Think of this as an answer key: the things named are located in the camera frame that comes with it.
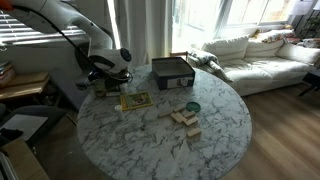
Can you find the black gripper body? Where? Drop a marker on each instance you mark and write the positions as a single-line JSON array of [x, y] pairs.
[[111, 80]]

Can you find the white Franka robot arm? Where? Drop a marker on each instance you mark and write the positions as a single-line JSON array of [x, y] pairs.
[[106, 60]]

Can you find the white lid jar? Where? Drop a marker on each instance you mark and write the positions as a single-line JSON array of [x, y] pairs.
[[124, 88]]

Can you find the dark blue open box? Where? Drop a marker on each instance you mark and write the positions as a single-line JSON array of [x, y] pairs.
[[158, 80]]

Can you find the stack of books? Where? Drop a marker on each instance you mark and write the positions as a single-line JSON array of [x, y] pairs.
[[6, 75]]

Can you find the green round lid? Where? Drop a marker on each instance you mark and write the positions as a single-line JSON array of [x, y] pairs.
[[193, 107]]

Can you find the light brown cardboard box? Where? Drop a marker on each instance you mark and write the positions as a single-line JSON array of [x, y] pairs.
[[23, 163]]

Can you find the grey upholstered chair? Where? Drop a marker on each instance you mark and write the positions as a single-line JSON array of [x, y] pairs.
[[63, 90]]

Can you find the small white can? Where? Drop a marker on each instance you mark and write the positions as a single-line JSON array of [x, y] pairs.
[[118, 112]]

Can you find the yellow dog book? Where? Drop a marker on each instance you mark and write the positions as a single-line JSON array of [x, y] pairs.
[[136, 101]]

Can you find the dark office chair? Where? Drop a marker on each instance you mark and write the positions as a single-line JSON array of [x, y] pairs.
[[50, 113]]

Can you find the light wooden block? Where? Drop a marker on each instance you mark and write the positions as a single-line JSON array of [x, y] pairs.
[[165, 113], [194, 132], [179, 108], [188, 114], [191, 121], [178, 117]]

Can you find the pale sheer curtain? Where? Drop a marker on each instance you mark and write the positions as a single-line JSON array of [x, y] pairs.
[[143, 30]]

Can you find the wooden desk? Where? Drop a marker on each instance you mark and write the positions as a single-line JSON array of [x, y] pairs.
[[23, 85]]

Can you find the window with white blinds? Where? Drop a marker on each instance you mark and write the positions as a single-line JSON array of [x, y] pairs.
[[33, 36]]

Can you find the brown wooden chair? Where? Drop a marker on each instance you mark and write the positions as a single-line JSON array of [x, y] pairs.
[[178, 53]]

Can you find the white paper sheet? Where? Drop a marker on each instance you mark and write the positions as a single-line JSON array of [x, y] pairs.
[[23, 125]]

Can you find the black cloth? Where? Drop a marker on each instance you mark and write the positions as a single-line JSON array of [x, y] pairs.
[[10, 133]]

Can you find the grey white blanket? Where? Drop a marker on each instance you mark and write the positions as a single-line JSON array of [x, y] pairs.
[[203, 57]]

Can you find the large bright window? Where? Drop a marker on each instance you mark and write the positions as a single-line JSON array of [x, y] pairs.
[[200, 16]]

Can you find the white sofa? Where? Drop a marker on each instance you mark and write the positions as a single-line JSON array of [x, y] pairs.
[[266, 70]]

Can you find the patterned pillow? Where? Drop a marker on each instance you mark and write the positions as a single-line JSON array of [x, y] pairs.
[[276, 35]]

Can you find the black coffee table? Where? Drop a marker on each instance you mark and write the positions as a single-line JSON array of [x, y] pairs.
[[313, 78]]

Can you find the white lamp shade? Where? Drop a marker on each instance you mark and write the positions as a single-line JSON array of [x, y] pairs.
[[301, 7]]

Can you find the green house plant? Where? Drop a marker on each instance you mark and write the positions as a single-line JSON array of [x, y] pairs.
[[311, 28]]

